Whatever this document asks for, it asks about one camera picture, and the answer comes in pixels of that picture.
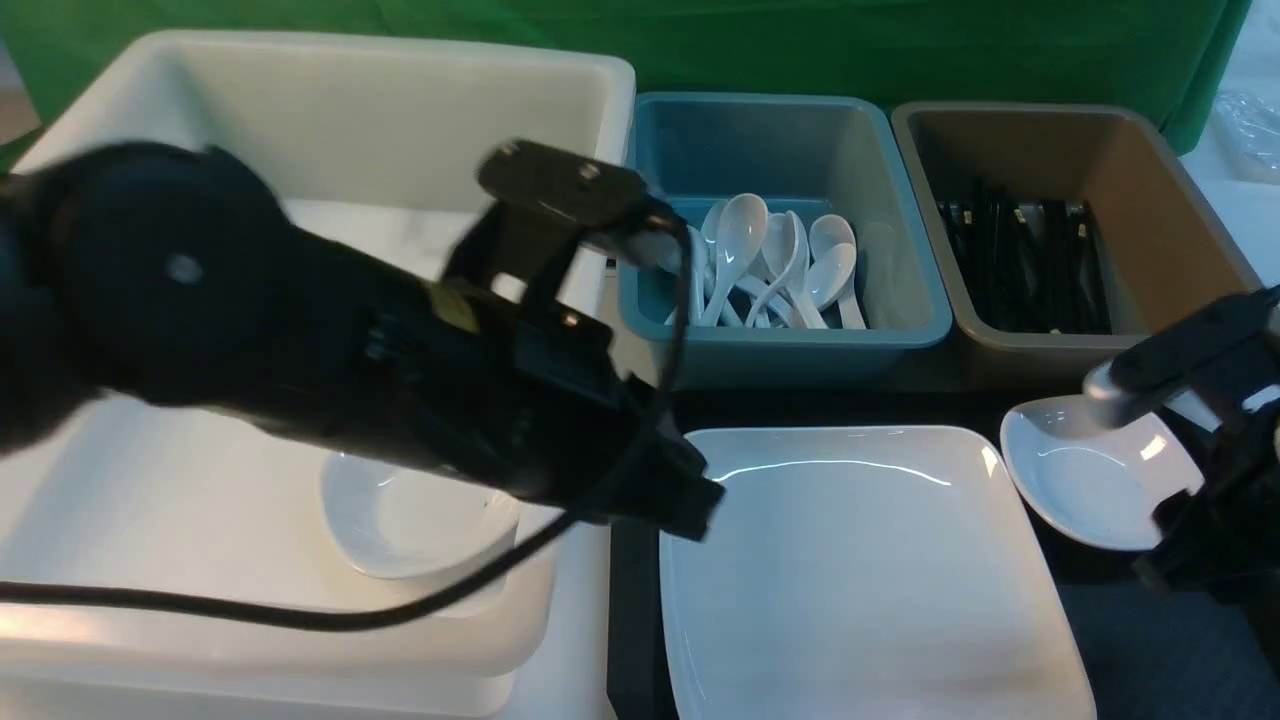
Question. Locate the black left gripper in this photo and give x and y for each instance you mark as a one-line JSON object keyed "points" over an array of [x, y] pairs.
{"points": [[529, 402]]}

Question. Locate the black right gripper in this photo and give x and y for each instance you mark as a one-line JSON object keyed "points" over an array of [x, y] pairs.
{"points": [[1222, 539]]}

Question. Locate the white small dish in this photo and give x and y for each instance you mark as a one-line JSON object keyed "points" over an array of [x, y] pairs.
{"points": [[1095, 485], [406, 525]]}

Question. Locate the large white square plate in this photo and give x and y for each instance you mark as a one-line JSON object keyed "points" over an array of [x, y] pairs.
{"points": [[865, 573]]}

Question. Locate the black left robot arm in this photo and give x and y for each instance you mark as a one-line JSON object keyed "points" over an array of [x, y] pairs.
{"points": [[174, 276]]}

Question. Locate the white spoons pile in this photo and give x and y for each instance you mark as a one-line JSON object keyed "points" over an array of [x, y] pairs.
{"points": [[757, 268]]}

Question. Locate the large white plastic bin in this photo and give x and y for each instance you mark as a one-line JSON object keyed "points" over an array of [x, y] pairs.
{"points": [[373, 142]]}

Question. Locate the teal plastic spoon bin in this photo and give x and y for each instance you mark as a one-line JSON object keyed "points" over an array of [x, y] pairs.
{"points": [[815, 156]]}

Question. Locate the black chopsticks bundle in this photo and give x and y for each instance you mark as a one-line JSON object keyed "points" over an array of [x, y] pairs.
{"points": [[1029, 265]]}

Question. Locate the brown plastic chopstick bin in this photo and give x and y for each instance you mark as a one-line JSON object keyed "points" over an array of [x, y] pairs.
{"points": [[1164, 251]]}

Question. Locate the green backdrop cloth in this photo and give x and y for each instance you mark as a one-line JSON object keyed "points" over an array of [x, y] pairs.
{"points": [[1161, 59]]}

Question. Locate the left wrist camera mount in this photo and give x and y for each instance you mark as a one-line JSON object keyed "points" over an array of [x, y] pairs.
{"points": [[548, 203]]}

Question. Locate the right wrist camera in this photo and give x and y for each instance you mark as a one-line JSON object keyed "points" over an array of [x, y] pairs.
{"points": [[1225, 354]]}

